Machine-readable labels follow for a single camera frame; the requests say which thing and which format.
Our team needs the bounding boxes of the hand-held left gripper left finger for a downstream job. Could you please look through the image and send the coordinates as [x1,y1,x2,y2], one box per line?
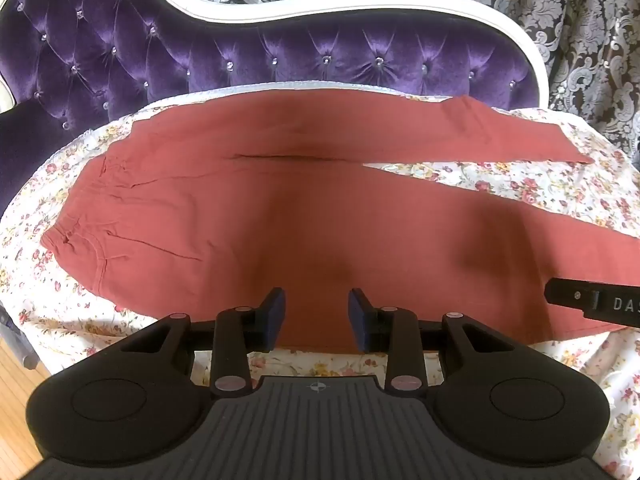
[120,287,287,397]

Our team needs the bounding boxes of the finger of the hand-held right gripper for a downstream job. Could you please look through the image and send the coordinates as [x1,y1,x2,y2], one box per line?
[544,276,600,318]

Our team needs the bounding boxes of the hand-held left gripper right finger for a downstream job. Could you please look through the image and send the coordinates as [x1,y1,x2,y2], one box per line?
[348,287,517,397]

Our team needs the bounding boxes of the rust red pants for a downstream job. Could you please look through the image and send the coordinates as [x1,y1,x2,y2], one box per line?
[41,91,640,353]

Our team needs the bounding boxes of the floral printed sheet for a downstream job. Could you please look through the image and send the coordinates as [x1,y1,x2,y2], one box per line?
[0,87,640,480]

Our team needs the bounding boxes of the dark grey object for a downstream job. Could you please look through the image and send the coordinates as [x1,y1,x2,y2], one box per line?
[0,305,38,368]

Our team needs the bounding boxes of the brown silver damask curtain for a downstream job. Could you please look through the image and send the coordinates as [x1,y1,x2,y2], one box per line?
[165,0,640,163]

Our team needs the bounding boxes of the purple tufted sofa white frame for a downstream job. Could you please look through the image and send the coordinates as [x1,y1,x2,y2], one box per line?
[0,0,553,213]

